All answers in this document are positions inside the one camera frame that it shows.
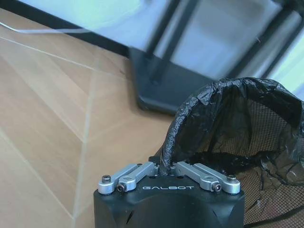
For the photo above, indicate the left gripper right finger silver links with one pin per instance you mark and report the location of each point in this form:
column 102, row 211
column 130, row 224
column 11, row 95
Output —
column 202, row 175

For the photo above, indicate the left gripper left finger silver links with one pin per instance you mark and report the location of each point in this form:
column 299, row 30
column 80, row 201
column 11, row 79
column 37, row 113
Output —
column 133, row 175

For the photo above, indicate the black plastic bin liner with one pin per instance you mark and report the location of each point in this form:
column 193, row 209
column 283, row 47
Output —
column 237, row 114

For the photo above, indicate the black mesh trash bin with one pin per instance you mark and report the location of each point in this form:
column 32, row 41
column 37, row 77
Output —
column 273, row 166

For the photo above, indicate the black metal furniture base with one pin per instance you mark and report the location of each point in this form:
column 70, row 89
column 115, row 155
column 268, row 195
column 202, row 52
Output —
column 171, row 80

